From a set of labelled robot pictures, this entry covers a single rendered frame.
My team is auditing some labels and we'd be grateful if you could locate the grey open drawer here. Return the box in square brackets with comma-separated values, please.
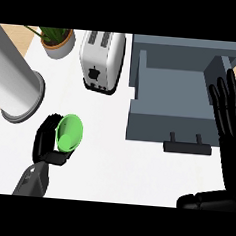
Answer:
[124, 47, 236, 149]

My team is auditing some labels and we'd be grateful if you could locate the white toaster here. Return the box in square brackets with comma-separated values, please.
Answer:
[76, 30, 128, 97]

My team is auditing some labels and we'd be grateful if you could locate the grey drawer cabinet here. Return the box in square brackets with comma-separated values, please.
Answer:
[127, 34, 236, 97]

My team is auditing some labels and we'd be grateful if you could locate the large white cylinder appliance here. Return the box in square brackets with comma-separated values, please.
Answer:
[0, 23, 51, 126]

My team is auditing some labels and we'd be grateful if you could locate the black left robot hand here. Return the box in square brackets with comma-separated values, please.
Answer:
[31, 112, 77, 169]

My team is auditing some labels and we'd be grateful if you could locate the green cup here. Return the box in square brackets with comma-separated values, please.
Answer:
[54, 112, 85, 154]

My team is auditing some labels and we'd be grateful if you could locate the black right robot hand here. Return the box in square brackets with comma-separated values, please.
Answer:
[175, 64, 236, 214]

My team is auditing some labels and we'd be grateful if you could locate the black drawer handle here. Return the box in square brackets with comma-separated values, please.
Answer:
[161, 131, 214, 156]

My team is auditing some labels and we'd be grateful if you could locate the potted green plant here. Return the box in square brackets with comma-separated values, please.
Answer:
[22, 25, 78, 61]

